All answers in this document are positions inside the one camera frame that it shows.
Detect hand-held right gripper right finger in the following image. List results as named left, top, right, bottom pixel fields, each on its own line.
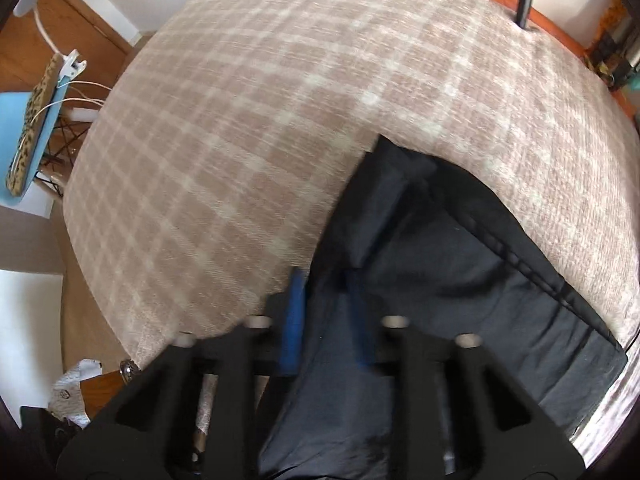
left=342, top=269, right=586, bottom=480

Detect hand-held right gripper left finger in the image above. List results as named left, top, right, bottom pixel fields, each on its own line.
left=55, top=266, right=307, bottom=480

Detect black pants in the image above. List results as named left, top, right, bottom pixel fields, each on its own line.
left=257, top=134, right=628, bottom=480

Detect beige plaid blanket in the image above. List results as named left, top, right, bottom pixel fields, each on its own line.
left=62, top=0, right=640, bottom=466

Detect leopard print cushion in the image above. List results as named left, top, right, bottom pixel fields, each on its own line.
left=5, top=55, right=68, bottom=197

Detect white clip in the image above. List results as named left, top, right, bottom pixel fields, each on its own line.
left=59, top=49, right=88, bottom=74

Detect silver folded tripod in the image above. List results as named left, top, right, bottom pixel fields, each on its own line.
left=587, top=27, right=638, bottom=83

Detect wooden cabinet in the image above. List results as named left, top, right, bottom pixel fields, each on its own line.
left=0, top=0, right=133, bottom=93

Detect white cables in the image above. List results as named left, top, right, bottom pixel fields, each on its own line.
left=45, top=80, right=112, bottom=112

